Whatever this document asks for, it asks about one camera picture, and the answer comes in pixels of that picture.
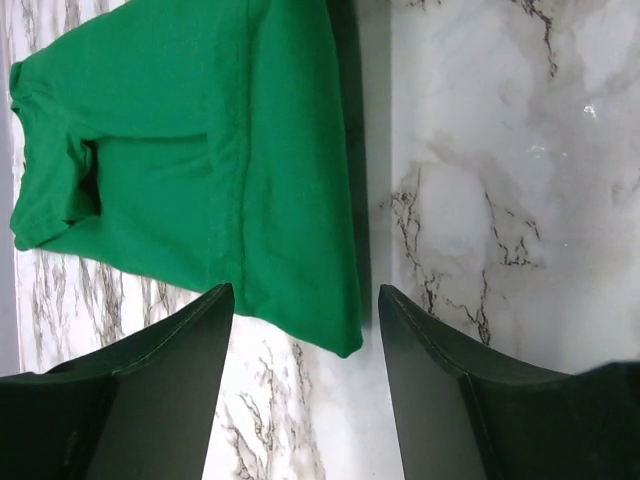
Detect green t shirt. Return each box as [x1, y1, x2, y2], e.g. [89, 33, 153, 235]
[9, 1, 363, 357]

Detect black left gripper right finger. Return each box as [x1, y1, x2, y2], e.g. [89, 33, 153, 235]
[378, 285, 639, 479]

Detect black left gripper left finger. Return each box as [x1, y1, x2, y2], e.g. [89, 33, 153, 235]
[1, 284, 234, 479]

